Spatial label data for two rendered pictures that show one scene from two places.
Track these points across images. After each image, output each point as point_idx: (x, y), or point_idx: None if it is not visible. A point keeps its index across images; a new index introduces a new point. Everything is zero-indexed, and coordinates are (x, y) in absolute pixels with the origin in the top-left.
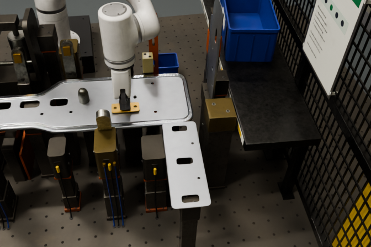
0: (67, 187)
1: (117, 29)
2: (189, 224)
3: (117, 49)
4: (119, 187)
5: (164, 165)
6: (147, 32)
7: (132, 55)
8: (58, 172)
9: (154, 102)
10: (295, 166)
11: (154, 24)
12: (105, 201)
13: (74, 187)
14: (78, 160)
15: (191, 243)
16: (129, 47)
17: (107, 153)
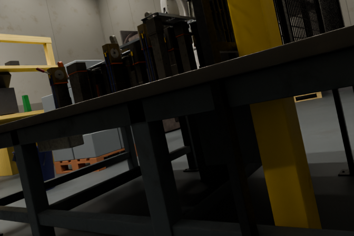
0: (139, 73)
1: None
2: (154, 39)
3: None
4: (153, 60)
5: (168, 35)
6: None
7: None
8: (131, 55)
9: (189, 27)
10: None
11: None
12: (147, 72)
13: (144, 77)
14: None
15: (161, 65)
16: None
17: (140, 25)
